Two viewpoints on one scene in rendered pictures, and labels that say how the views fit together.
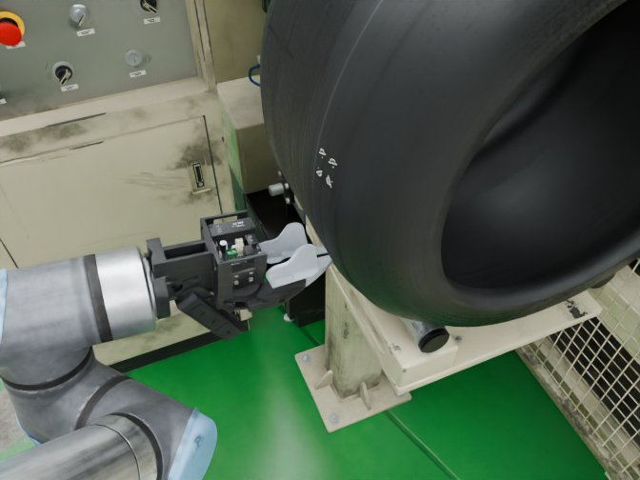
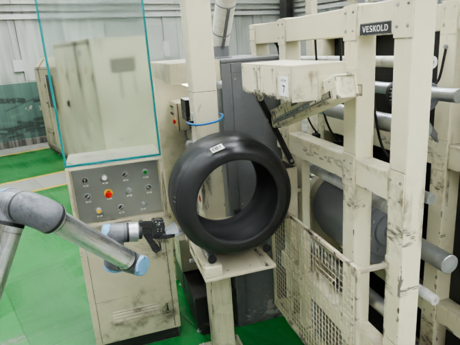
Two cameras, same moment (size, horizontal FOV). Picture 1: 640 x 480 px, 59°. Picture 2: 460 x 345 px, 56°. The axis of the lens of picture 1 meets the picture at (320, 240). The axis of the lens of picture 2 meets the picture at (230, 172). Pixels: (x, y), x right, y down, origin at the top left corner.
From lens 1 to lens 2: 1.54 m
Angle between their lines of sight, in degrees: 32
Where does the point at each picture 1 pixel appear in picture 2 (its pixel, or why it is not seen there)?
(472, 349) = (231, 272)
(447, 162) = (193, 194)
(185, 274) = (146, 226)
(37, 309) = (116, 228)
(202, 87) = (163, 213)
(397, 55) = (183, 176)
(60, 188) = not seen: hidden behind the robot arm
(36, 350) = (114, 237)
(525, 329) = (248, 268)
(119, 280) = (132, 225)
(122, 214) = not seen: hidden behind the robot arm
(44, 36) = (117, 196)
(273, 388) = not seen: outside the picture
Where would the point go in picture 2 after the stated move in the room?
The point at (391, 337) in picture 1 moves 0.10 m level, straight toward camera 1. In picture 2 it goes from (203, 263) to (195, 273)
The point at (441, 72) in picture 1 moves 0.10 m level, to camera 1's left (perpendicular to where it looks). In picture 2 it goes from (189, 178) to (167, 179)
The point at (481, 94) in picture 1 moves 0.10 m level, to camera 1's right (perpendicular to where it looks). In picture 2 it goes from (196, 181) to (218, 181)
